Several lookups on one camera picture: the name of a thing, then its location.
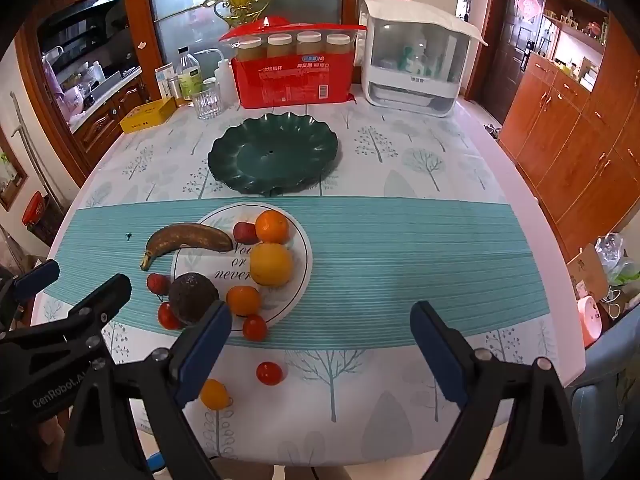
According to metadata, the blue grey chair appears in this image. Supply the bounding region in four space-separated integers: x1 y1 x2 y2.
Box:
570 305 640 480

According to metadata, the white countertop sterilizer cabinet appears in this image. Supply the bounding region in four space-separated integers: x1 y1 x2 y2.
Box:
360 0 490 118

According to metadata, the red paper cup bag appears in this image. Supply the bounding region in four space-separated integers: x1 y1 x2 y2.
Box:
220 16 368 109

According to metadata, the red cherry tomato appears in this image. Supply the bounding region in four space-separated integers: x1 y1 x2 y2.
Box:
157 302 183 331
242 314 268 342
256 361 284 387

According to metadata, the frosted glass door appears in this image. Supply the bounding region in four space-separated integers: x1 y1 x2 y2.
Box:
145 0 346 91

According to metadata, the wooden picture frame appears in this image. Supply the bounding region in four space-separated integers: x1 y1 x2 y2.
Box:
0 130 28 211

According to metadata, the black range hood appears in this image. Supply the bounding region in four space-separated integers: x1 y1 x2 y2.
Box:
37 0 141 76

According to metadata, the dark green scalloped plate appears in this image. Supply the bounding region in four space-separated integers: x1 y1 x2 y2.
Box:
207 115 340 197

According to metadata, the clear glass tumbler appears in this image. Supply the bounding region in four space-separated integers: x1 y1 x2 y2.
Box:
192 85 222 121

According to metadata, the wooden kitchen base cabinet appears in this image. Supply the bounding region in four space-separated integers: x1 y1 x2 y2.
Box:
70 67 161 161

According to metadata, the dark avocado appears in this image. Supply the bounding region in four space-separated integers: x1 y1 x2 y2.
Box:
167 271 221 326

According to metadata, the yellow flat box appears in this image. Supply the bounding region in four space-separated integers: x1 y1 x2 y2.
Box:
119 97 177 134

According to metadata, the clear bottle green label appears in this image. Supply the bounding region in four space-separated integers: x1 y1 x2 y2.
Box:
176 46 205 103

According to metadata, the large orange tangerine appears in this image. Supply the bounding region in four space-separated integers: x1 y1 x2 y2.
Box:
255 209 291 245

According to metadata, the red door decoration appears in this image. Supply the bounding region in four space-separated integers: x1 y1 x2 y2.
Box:
515 0 546 23

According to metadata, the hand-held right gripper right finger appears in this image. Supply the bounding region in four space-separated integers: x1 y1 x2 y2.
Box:
410 301 586 480

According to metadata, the yellow kumquat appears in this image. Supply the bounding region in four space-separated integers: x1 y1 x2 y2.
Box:
200 379 232 411

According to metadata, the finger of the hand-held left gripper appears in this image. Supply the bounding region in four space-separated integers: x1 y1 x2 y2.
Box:
0 274 133 368
0 259 61 328

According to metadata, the white blue carton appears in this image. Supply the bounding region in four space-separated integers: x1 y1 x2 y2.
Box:
154 64 176 101

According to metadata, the brown paper cup stack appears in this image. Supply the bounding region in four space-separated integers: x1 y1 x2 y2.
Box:
326 33 355 56
236 36 264 61
266 32 293 58
296 30 323 56

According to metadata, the cardboard box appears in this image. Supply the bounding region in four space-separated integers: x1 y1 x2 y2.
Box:
565 244 611 301

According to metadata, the pink round container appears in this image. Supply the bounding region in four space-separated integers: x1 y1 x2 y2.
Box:
575 296 608 348

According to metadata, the large yellow orange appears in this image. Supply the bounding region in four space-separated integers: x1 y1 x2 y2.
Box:
249 242 293 288

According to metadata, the grey mop handle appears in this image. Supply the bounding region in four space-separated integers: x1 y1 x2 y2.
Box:
10 92 66 211

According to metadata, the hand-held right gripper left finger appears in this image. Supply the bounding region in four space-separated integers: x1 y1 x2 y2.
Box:
60 300 236 480

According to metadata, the brown overripe banana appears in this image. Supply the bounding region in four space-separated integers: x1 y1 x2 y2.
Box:
140 222 235 272

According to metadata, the wooden wall cabinet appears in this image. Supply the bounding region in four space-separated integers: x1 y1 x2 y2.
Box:
497 0 640 261

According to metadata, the white tree print tablecloth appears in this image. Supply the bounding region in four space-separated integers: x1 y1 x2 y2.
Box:
30 82 586 466

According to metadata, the small orange tangerine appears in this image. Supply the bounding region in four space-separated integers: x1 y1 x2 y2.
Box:
226 285 262 317

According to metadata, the clear plastic bag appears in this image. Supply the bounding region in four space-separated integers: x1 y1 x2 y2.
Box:
595 232 640 286

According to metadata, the white squeeze bottle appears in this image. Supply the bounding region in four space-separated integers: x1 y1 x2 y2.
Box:
194 49 238 108

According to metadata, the dark brown entrance door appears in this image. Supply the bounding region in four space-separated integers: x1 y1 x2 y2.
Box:
492 0 548 121

